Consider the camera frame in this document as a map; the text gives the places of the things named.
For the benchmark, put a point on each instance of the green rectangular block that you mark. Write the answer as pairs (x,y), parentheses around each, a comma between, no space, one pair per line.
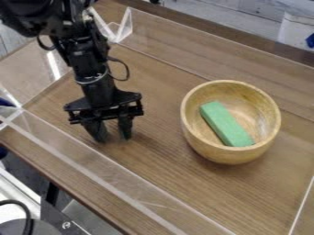
(225,125)

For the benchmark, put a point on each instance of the clear acrylic corner bracket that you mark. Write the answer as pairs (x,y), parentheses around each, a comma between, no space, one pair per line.
(114,31)

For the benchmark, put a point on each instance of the black table leg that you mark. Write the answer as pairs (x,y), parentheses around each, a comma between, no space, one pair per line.
(53,194)

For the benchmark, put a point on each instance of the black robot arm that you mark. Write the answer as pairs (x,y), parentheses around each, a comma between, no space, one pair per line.
(69,24)

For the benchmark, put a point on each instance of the grey metal base plate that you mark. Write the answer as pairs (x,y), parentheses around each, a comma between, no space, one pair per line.
(76,220)

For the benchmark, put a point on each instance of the brown wooden bowl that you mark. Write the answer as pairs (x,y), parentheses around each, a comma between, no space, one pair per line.
(253,108)

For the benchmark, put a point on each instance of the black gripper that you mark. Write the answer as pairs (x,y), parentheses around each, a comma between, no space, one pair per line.
(105,103)

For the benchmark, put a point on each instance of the clear acrylic front wall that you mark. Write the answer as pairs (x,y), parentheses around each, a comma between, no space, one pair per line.
(149,184)

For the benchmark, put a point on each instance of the white cylindrical container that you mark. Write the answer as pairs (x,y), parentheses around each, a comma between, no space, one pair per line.
(297,31)

